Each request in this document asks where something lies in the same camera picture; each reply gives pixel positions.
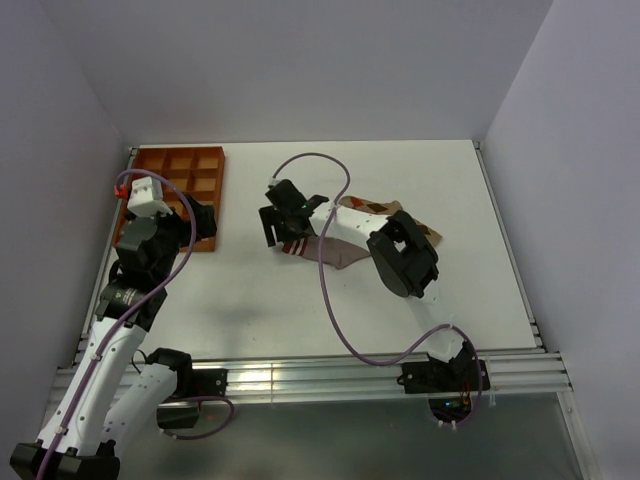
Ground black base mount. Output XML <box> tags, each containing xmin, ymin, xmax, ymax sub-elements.
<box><xmin>189</xmin><ymin>368</ymin><xmax>228</xmax><ymax>397</ymax></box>
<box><xmin>396</xmin><ymin>357</ymin><xmax>491</xmax><ymax>394</ymax></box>

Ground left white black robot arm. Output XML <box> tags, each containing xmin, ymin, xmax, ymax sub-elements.
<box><xmin>10</xmin><ymin>195</ymin><xmax>217</xmax><ymax>479</ymax></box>

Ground tan argyle sock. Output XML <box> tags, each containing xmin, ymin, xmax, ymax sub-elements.
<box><xmin>339</xmin><ymin>195</ymin><xmax>443</xmax><ymax>247</ymax></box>

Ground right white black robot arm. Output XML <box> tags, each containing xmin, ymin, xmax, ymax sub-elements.
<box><xmin>259</xmin><ymin>179</ymin><xmax>477</xmax><ymax>390</ymax></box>

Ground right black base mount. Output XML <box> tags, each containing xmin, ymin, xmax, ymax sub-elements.
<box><xmin>396</xmin><ymin>357</ymin><xmax>491</xmax><ymax>394</ymax></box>

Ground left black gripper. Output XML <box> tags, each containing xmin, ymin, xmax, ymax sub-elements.
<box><xmin>142</xmin><ymin>194</ymin><xmax>215</xmax><ymax>282</ymax></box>

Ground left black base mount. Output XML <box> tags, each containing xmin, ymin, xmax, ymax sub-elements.
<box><xmin>189</xmin><ymin>368</ymin><xmax>228</xmax><ymax>397</ymax></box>

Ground orange compartment tray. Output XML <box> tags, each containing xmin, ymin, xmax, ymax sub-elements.
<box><xmin>112</xmin><ymin>146</ymin><xmax>226</xmax><ymax>252</ymax></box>

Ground grey sock red stripes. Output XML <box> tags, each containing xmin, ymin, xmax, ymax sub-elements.
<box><xmin>280</xmin><ymin>236</ymin><xmax>370</xmax><ymax>270</ymax></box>

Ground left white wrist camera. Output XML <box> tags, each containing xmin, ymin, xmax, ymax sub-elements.
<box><xmin>114</xmin><ymin>176</ymin><xmax>173</xmax><ymax>217</ymax></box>

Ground aluminium frame rail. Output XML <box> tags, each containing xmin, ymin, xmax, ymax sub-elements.
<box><xmin>47</xmin><ymin>344</ymin><xmax>574</xmax><ymax>409</ymax></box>

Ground black box under rail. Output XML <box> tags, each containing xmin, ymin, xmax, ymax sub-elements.
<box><xmin>156</xmin><ymin>404</ymin><xmax>200</xmax><ymax>431</ymax></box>

